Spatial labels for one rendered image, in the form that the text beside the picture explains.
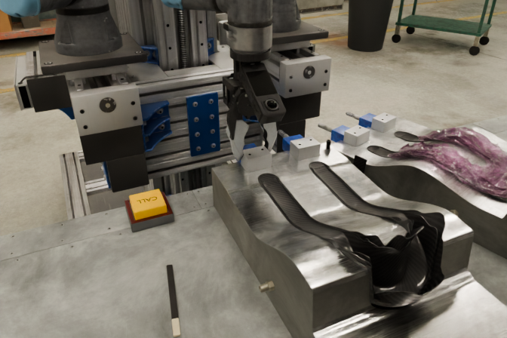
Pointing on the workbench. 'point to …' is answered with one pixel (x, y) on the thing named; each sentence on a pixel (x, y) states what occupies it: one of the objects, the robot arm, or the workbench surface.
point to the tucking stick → (173, 302)
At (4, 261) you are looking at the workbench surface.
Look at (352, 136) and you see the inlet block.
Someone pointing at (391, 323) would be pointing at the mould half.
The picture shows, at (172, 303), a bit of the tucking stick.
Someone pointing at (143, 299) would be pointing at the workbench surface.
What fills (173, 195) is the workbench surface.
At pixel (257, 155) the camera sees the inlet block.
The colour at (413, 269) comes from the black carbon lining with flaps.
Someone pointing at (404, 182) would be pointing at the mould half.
